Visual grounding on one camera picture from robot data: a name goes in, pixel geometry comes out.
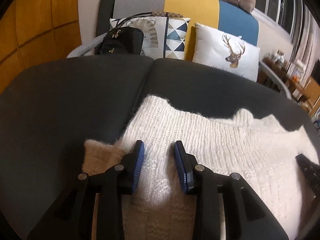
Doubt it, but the cream knitted sweater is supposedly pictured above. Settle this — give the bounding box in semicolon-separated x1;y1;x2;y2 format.
82;95;318;239

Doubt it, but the wooden chair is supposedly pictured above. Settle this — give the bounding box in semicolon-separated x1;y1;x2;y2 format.
300;76;319;116

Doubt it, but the wooden side table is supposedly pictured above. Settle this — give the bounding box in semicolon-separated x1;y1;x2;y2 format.
260;57;313;106

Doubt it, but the patterned beige curtain right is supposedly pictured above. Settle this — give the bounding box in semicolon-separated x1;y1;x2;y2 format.
290;5;319;86

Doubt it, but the grey yellow blue armchair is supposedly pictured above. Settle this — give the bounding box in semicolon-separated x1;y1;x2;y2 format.
66;0;293;100

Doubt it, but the white deer print pillow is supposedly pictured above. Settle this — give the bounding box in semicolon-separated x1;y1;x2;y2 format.
193;23;260;82

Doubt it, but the black handbag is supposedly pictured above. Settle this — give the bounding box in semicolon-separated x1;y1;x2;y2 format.
95;27;144;55

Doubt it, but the geometric triangle print pillow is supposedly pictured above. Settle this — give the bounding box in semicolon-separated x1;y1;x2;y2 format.
109;16;191;61

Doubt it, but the wooden wardrobe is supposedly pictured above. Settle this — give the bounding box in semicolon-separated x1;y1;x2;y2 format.
1;0;81;90

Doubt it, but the window with white frame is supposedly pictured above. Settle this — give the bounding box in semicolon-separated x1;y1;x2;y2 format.
255;0;304;44

